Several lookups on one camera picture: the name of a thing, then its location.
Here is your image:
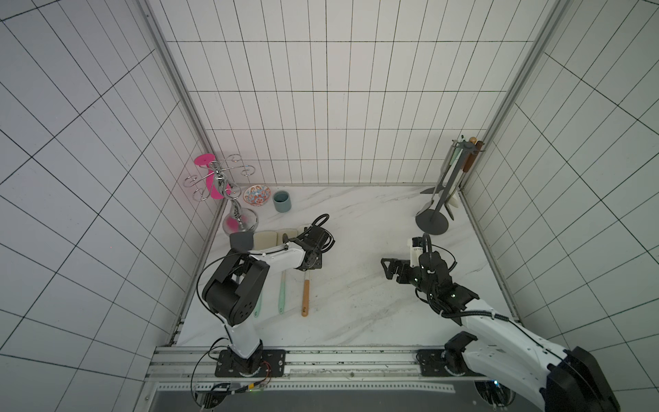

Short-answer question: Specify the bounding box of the chrome cup tree stand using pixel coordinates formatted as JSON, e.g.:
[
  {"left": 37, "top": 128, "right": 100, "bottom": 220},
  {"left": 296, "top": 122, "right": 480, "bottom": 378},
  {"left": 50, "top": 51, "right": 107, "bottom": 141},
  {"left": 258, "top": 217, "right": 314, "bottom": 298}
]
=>
[{"left": 184, "top": 154, "right": 258, "bottom": 235}]

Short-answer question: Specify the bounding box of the dark grey utensil rack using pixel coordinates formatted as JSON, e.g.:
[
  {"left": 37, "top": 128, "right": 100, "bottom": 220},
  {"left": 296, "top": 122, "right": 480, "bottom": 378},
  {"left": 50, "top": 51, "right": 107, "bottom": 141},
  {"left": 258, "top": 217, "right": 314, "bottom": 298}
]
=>
[{"left": 415, "top": 138, "right": 472, "bottom": 235}]

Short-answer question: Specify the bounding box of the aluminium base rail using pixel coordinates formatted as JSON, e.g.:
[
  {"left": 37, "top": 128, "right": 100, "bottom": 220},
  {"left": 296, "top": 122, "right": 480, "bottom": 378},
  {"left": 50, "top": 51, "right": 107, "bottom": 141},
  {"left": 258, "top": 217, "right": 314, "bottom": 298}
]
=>
[{"left": 135, "top": 343, "right": 486, "bottom": 411}]

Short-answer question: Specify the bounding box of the cream spatula green handle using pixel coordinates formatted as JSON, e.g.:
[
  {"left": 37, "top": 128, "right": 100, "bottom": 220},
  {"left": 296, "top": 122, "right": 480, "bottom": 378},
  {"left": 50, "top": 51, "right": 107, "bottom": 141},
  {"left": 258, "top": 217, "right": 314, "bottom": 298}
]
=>
[{"left": 253, "top": 230, "right": 279, "bottom": 319}]

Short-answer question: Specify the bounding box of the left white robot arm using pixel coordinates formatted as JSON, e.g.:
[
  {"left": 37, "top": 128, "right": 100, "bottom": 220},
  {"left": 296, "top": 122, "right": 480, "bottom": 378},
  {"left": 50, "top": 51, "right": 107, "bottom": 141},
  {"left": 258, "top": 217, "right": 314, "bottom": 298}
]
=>
[{"left": 200, "top": 214, "right": 336, "bottom": 376}]

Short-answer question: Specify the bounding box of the dark grey hanging spatula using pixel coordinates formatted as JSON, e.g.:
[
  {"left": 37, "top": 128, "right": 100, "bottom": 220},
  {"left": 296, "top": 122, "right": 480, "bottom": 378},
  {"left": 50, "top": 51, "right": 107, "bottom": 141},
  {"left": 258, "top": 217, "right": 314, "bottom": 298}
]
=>
[{"left": 420, "top": 142, "right": 458, "bottom": 194}]

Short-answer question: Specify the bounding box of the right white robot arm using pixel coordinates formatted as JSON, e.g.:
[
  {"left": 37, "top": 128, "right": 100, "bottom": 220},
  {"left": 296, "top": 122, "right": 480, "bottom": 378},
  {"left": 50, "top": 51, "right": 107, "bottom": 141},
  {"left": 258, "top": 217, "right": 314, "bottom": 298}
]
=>
[{"left": 380, "top": 247, "right": 621, "bottom": 411}]

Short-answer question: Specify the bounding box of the cream utensil dark wooden handle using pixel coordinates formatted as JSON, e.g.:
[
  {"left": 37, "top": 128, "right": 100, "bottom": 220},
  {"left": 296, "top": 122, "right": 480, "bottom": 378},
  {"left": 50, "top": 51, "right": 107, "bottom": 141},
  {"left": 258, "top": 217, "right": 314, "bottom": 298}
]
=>
[{"left": 446, "top": 140, "right": 484, "bottom": 208}]

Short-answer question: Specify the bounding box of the cream spoon wooden handle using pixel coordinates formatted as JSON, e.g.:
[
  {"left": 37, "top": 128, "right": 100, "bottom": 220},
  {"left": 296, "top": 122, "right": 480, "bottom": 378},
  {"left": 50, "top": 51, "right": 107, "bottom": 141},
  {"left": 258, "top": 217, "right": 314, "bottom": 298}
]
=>
[{"left": 301, "top": 271, "right": 311, "bottom": 317}]

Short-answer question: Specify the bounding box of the pink cup on stand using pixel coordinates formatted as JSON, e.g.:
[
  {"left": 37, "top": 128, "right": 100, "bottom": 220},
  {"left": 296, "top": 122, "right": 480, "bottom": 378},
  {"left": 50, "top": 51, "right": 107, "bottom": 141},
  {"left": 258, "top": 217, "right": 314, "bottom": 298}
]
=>
[{"left": 194, "top": 154, "right": 232, "bottom": 202}]

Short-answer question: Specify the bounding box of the grey spatula green handle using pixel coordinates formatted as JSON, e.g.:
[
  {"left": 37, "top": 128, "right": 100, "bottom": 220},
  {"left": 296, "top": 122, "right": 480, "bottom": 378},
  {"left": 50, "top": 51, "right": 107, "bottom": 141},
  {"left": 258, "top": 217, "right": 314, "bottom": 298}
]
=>
[{"left": 229, "top": 232, "right": 255, "bottom": 253}]

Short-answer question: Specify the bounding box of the teal ceramic cup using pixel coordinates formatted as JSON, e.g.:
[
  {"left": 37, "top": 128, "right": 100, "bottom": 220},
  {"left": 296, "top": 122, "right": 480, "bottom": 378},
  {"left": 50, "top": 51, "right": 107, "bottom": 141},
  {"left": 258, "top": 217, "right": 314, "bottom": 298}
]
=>
[{"left": 272, "top": 191, "right": 292, "bottom": 213}]

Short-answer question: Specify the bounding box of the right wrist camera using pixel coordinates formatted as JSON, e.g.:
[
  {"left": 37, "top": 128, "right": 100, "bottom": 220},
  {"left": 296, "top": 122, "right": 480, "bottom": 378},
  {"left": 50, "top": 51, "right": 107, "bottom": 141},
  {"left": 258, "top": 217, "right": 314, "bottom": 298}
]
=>
[{"left": 408, "top": 237, "right": 425, "bottom": 268}]

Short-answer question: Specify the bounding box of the patterned small bowl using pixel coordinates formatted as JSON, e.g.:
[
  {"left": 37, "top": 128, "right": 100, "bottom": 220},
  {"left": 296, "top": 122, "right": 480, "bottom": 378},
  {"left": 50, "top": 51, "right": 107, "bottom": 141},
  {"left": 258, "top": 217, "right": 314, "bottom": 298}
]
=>
[{"left": 243, "top": 185, "right": 271, "bottom": 207}]

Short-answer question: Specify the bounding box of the cream slotted turner green handle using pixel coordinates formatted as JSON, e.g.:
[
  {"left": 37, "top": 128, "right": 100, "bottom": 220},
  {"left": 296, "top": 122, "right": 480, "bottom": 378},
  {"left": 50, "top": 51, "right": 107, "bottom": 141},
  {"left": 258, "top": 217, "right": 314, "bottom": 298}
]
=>
[{"left": 277, "top": 230, "right": 300, "bottom": 315}]

